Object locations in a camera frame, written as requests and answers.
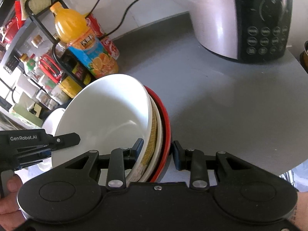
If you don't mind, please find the white bowl yellow pattern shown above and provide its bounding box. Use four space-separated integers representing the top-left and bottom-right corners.
139 96 163 182

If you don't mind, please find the red bottom bowl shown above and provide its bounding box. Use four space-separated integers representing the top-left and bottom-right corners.
145 86 172 182

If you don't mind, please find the white plate Bakery print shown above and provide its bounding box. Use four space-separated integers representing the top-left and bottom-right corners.
38 106 67 173

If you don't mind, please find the white top bowl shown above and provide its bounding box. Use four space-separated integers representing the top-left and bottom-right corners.
52 74 152 183

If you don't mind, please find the person's left hand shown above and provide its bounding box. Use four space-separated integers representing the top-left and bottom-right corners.
0 174 26 230

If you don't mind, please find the green carton box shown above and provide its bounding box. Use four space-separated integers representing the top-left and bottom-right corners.
13 103 43 127

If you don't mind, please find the black metal spice rack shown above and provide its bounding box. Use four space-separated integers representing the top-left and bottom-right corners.
0 0 97 131

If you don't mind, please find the dark soy sauce bottle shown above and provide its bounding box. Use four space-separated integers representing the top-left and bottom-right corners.
59 51 93 98

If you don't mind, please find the red basket on shelf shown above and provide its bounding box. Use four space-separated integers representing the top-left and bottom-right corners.
1 0 24 44

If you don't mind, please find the red soda can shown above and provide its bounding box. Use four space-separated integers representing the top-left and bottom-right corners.
86 14 105 38
100 37 120 60

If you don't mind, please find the orange juice bottle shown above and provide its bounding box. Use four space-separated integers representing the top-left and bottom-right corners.
50 2 119 79

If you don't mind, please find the red handled tool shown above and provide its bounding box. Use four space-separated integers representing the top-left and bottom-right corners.
39 54 63 84

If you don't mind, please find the black power cable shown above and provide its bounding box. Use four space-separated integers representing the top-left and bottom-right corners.
81 0 162 39

